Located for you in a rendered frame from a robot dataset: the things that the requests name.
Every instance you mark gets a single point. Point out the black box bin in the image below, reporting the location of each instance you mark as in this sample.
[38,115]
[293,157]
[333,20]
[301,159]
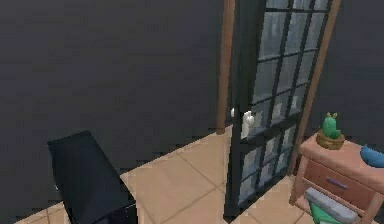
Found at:
[87,180]

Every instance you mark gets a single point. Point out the black glass-paned room door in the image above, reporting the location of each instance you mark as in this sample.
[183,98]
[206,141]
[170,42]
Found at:
[280,83]

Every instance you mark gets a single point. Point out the green book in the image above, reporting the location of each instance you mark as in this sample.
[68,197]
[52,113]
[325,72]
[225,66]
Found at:
[319,215]

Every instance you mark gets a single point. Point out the grey book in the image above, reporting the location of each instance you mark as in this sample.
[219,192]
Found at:
[330,204]

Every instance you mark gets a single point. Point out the green cactus in brown pot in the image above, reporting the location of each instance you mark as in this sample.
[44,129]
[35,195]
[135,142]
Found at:
[330,132]

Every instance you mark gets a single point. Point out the brown wooden door frame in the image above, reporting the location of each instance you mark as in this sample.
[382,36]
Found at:
[226,66]

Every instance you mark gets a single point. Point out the pink wooden side table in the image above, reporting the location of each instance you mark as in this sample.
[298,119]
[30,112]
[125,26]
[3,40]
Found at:
[336,173]

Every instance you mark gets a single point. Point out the blue bowl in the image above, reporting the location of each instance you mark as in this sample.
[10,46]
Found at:
[372,156]

